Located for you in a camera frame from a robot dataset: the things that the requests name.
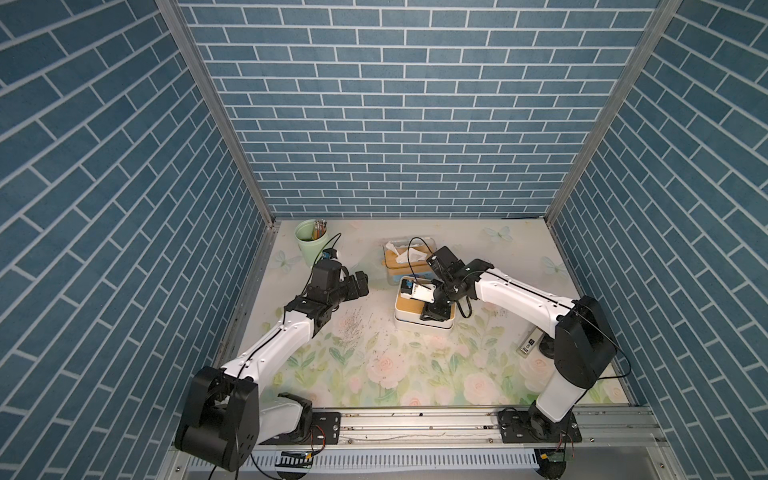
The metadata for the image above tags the aluminium mounting rail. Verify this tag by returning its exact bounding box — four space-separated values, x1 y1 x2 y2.
251 405 667 451

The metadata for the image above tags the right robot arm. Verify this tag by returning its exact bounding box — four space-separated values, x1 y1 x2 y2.
400 247 620 443

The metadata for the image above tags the green pencil cup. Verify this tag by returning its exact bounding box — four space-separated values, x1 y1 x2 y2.
294 219 330 267

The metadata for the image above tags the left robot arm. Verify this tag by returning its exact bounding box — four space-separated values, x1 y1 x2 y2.
174 259 369 472

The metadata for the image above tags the clear plastic tissue box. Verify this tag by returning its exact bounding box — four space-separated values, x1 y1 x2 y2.
382 236 439 286

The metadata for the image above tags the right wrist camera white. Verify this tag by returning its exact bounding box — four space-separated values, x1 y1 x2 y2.
400 277 436 303

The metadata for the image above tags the bundle of coloured pencils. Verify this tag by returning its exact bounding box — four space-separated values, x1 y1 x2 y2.
312 219 327 240

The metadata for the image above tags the black round knob object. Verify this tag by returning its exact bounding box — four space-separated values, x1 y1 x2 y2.
538 334 555 360

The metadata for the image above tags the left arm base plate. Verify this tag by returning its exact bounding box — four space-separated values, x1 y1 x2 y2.
268 411 342 447

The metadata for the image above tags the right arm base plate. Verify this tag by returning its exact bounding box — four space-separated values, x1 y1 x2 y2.
496 405 582 444

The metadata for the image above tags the blue tissue pack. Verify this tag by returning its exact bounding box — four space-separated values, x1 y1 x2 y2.
385 241 437 284

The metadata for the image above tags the white box with bamboo lid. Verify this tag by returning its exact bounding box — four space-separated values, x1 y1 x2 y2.
395 276 456 330

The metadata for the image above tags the white plastic box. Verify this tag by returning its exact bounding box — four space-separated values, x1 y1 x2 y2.
394 297 456 334

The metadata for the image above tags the small grey remote device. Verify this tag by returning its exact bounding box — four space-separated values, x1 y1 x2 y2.
517 328 543 358

